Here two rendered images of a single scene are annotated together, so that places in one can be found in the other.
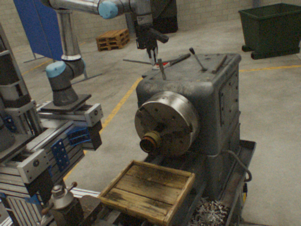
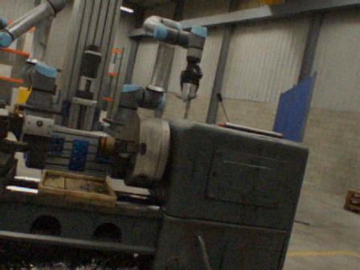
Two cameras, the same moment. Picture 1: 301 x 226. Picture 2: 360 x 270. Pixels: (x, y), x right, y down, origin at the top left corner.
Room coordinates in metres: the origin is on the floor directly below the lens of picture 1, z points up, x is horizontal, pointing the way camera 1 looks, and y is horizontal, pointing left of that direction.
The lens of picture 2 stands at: (-0.12, -1.32, 1.27)
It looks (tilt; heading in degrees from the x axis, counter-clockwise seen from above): 3 degrees down; 40
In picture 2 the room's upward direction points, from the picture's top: 11 degrees clockwise
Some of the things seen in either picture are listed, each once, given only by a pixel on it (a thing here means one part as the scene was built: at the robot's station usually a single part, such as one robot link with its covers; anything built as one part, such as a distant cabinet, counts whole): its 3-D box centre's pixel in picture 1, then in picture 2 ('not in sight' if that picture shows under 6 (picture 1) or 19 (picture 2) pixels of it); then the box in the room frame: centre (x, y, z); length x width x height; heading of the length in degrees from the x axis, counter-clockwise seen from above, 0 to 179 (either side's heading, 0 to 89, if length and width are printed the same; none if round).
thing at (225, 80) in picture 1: (192, 97); (223, 169); (1.50, -0.28, 1.06); 0.59 x 0.48 x 0.39; 146
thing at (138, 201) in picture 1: (147, 188); (76, 186); (0.96, 0.07, 0.89); 0.36 x 0.30 x 0.04; 56
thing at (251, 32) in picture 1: (269, 31); not in sight; (5.59, -2.77, 0.43); 1.34 x 0.94 x 0.85; 174
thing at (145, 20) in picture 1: (144, 19); (194, 54); (1.39, -0.05, 1.57); 0.08 x 0.08 x 0.05
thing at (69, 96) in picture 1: (63, 93); (126, 114); (1.55, 0.50, 1.21); 0.15 x 0.15 x 0.10
